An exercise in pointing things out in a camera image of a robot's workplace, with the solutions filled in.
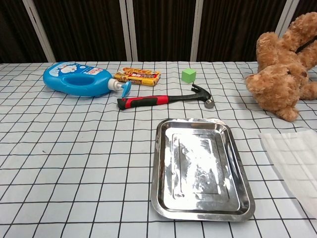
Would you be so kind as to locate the white translucent paper sheet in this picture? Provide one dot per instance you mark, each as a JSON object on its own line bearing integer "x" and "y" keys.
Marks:
{"x": 297, "y": 158}

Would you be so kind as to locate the stainless steel tray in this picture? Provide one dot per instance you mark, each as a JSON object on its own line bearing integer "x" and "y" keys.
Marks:
{"x": 200, "y": 163}

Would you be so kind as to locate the red black claw hammer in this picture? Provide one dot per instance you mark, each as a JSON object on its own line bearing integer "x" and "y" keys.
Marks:
{"x": 148, "y": 100}

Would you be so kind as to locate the yellow red snack box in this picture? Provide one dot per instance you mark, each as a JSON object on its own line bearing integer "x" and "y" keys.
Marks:
{"x": 138, "y": 75}

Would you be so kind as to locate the green cube block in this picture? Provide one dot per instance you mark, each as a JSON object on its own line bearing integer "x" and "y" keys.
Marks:
{"x": 188, "y": 75}

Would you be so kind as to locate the blue detergent pump bottle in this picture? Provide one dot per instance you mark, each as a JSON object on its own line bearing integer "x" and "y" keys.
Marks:
{"x": 99, "y": 85}

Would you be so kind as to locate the dark brown screen panel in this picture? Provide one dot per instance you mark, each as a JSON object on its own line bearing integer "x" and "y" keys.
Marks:
{"x": 163, "y": 29}
{"x": 15, "y": 32}
{"x": 235, "y": 27}
{"x": 84, "y": 29}
{"x": 304, "y": 7}

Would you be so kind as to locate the white black checkered tablecloth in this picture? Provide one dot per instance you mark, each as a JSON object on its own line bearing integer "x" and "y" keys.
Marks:
{"x": 74, "y": 161}

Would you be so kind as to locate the brown plush teddy bear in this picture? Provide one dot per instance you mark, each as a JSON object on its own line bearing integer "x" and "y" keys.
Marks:
{"x": 280, "y": 81}

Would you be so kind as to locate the white screen frame post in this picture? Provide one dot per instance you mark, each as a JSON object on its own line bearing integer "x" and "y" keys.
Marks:
{"x": 283, "y": 17}
{"x": 39, "y": 31}
{"x": 125, "y": 29}
{"x": 132, "y": 29}
{"x": 196, "y": 29}

